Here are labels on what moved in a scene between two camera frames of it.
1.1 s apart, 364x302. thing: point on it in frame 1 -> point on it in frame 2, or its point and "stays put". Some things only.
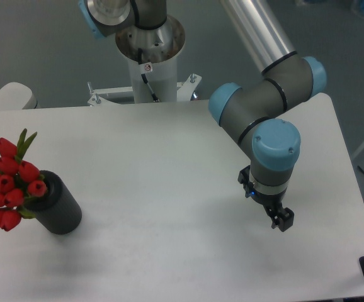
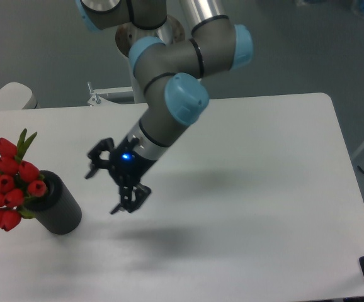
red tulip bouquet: x=13 y=182 stays put
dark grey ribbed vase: x=58 y=210 stays put
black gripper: x=270 y=201 -> x=127 y=167
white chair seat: x=13 y=95 stays put
